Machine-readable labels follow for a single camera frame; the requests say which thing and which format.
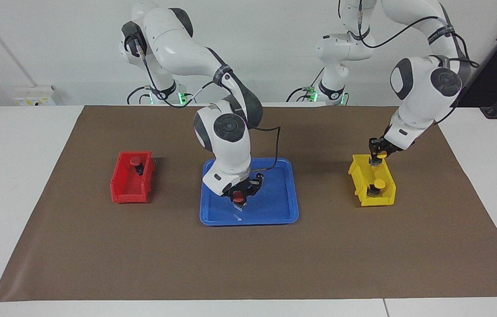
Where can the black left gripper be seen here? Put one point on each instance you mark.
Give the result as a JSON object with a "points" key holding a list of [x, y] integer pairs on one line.
{"points": [[378, 144]]}

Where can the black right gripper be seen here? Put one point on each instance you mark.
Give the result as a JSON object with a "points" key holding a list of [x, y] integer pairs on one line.
{"points": [[248, 186]]}

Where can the red push button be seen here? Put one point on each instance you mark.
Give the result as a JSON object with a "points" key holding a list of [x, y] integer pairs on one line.
{"points": [[239, 198], [135, 161]]}

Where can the yellow push button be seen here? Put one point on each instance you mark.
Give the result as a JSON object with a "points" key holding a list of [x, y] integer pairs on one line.
{"points": [[382, 155], [379, 182]]}

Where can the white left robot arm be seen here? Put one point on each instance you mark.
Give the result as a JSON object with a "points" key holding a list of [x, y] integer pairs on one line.
{"points": [[420, 88]]}

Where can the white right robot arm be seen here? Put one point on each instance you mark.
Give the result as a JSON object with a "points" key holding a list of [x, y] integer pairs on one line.
{"points": [[226, 127]]}

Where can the blue plastic tray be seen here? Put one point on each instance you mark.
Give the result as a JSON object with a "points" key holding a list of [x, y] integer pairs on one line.
{"points": [[275, 207]]}

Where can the yellow plastic bin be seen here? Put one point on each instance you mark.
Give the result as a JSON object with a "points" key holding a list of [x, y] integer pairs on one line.
{"points": [[378, 201]]}

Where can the brown paper table mat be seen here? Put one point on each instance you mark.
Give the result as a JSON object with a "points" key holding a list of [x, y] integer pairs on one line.
{"points": [[248, 264]]}

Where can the red plastic bin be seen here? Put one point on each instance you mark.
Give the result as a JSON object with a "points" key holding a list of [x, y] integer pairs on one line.
{"points": [[129, 193]]}

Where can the white wall socket box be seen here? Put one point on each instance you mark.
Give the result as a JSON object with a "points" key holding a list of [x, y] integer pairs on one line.
{"points": [[35, 96]]}

